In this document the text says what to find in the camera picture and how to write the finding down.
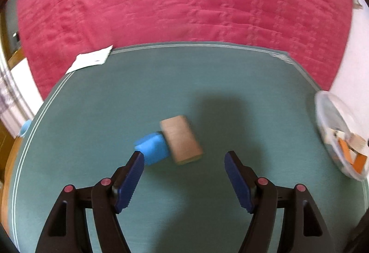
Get clear plastic container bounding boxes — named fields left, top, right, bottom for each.
left=314, top=91, right=369, bottom=182

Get small tan wooden block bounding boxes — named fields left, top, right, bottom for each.
left=347, top=133, right=367, bottom=153

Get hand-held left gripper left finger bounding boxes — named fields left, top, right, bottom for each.
left=35, top=151, right=145, bottom=253

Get large orange striped triangular block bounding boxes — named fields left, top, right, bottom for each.
left=338, top=138, right=356, bottom=166

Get light blue cup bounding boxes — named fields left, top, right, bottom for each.
left=19, top=119, right=33, bottom=138

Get wooden frame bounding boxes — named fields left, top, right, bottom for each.
left=7, top=45, right=26, bottom=67

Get white paper sheet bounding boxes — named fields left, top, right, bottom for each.
left=65, top=45, right=114, bottom=75

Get blue wedge block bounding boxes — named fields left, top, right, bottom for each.
left=134, top=131, right=170, bottom=166

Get green table mat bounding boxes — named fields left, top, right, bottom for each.
left=6, top=41, right=369, bottom=253

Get long brown wooden block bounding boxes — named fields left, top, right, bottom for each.
left=159, top=115, right=203, bottom=166

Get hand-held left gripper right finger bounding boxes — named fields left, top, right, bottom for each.
left=224, top=151, right=336, bottom=253

